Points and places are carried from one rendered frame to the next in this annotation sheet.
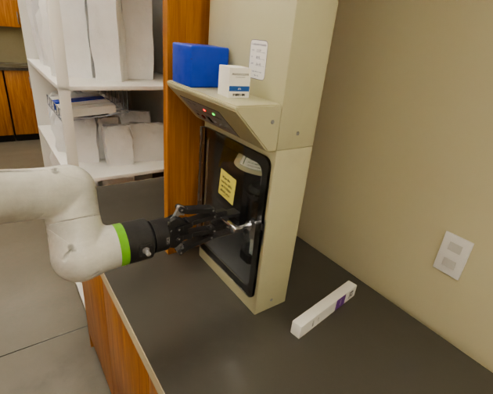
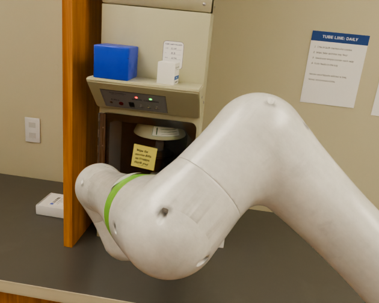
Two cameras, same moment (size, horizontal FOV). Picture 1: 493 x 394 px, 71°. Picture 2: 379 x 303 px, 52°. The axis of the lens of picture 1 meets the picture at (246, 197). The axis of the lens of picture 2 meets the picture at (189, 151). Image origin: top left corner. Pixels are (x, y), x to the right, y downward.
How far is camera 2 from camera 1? 0.81 m
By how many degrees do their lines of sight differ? 44
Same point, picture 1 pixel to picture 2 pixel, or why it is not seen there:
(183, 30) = (78, 30)
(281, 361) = (230, 263)
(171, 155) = (73, 145)
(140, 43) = not seen: outside the picture
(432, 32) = (226, 26)
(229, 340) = not seen: hidden behind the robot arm
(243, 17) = (152, 24)
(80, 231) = not seen: hidden behind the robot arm
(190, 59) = (127, 59)
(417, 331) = (261, 214)
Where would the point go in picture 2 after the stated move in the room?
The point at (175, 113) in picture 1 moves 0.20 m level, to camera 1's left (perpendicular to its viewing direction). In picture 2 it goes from (75, 106) to (6, 112)
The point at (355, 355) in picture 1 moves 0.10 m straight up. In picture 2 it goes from (254, 239) to (257, 215)
